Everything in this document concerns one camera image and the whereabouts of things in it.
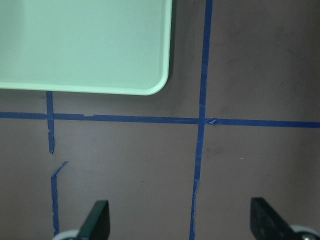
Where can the light green tray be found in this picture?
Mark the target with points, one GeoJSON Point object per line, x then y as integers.
{"type": "Point", "coordinates": [86, 46]}

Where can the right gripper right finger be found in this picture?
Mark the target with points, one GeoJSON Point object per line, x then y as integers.
{"type": "Point", "coordinates": [267, 224]}

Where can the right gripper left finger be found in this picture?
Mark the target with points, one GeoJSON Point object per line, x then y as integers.
{"type": "Point", "coordinates": [97, 224]}

